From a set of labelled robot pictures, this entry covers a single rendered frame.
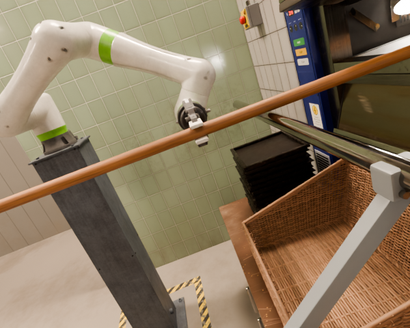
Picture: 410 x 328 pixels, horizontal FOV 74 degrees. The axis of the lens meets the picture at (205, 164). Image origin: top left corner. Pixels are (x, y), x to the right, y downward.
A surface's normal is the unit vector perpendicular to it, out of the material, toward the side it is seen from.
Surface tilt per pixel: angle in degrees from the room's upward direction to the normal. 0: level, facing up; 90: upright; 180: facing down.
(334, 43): 90
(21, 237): 90
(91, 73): 90
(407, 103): 70
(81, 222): 90
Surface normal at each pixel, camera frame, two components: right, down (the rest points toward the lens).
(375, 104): -0.99, 0.03
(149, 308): 0.17, 0.29
